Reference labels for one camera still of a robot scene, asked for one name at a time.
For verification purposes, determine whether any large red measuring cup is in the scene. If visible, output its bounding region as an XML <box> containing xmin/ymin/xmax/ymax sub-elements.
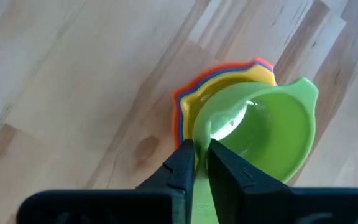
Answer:
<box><xmin>172</xmin><ymin>57</ymin><xmax>275</xmax><ymax>150</ymax></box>

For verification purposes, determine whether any green measuring cup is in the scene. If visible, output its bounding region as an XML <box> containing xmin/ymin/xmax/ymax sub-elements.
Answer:
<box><xmin>192</xmin><ymin>77</ymin><xmax>319</xmax><ymax>224</ymax></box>

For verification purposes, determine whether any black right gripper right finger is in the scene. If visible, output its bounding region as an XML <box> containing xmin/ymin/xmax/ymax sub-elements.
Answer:
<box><xmin>208</xmin><ymin>139</ymin><xmax>358</xmax><ymax>224</ymax></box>

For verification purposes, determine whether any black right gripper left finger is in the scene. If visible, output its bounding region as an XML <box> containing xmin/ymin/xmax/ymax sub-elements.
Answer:
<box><xmin>16</xmin><ymin>139</ymin><xmax>196</xmax><ymax>224</ymax></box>

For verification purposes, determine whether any yellow measuring cup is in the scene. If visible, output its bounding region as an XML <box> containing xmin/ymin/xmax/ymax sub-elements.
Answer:
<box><xmin>180</xmin><ymin>64</ymin><xmax>278</xmax><ymax>147</ymax></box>

